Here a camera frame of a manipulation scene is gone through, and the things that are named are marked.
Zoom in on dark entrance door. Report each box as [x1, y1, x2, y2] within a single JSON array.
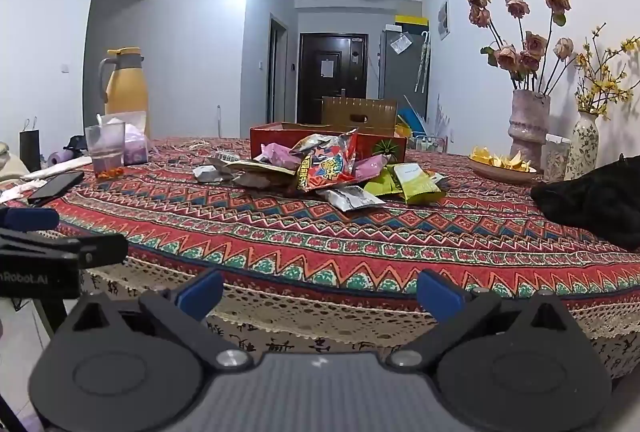
[[298, 32, 369, 124]]

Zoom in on brown cardboard box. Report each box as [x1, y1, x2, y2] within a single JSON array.
[[321, 96, 399, 129]]

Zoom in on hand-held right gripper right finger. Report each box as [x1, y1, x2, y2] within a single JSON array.
[[390, 269, 567, 370]]

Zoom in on brown snack packet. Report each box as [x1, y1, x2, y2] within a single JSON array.
[[227, 159, 301, 192]]

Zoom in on interior door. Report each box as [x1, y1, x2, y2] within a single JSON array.
[[267, 12, 290, 124]]

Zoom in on brown plate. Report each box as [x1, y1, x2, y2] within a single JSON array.
[[467, 155, 539, 185]]

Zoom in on black cloth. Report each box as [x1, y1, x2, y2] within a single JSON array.
[[530, 154, 640, 254]]

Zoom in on white floral vase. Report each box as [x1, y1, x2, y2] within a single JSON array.
[[564, 111, 600, 181]]

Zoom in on red cardboard box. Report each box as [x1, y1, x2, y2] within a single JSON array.
[[250, 122, 408, 164]]

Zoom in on black paper bag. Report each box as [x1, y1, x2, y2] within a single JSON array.
[[19, 117, 42, 158]]

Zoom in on wire rack with bottles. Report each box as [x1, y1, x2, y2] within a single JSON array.
[[407, 134, 449, 153]]

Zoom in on glass jar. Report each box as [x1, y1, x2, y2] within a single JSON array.
[[543, 134, 571, 183]]

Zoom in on dried pink roses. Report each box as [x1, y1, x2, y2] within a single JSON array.
[[467, 0, 576, 94]]

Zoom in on pink ceramic vase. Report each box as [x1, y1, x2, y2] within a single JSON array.
[[508, 89, 551, 171]]

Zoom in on green snack packet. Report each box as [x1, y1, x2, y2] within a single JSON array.
[[362, 177, 401, 197], [392, 162, 447, 206]]

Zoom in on blue folder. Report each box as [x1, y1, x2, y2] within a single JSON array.
[[397, 107, 426, 138]]

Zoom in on purple tissue pack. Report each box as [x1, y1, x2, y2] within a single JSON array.
[[97, 111, 151, 166]]

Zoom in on grey snack packet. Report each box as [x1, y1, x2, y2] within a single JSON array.
[[192, 163, 227, 184]]

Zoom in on clear plastic cup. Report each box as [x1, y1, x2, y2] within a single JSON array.
[[84, 121, 126, 181]]

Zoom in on yellow flower branches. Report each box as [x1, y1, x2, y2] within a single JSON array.
[[574, 24, 640, 121]]

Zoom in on yellow box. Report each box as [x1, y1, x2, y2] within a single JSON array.
[[394, 14, 431, 31]]

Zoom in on grey fridge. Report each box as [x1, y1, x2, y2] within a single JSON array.
[[379, 28, 430, 119]]

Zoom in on black phone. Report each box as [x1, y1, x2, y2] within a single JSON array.
[[27, 171, 86, 206]]

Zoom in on beige cloth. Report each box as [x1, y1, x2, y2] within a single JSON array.
[[0, 141, 31, 178]]

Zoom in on white umbrella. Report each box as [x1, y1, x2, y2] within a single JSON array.
[[414, 31, 431, 94]]

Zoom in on silver red snack packet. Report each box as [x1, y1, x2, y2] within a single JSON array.
[[290, 131, 352, 154]]

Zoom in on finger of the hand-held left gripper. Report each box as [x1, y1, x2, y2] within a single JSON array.
[[0, 232, 129, 271], [0, 206, 62, 233]]

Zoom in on pink snack packet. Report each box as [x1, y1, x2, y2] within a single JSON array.
[[255, 142, 302, 171], [350, 153, 394, 186]]

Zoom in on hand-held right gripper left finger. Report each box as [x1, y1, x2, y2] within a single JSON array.
[[74, 269, 253, 370]]

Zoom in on yellow thermos jug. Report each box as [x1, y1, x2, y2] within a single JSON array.
[[97, 47, 151, 139]]

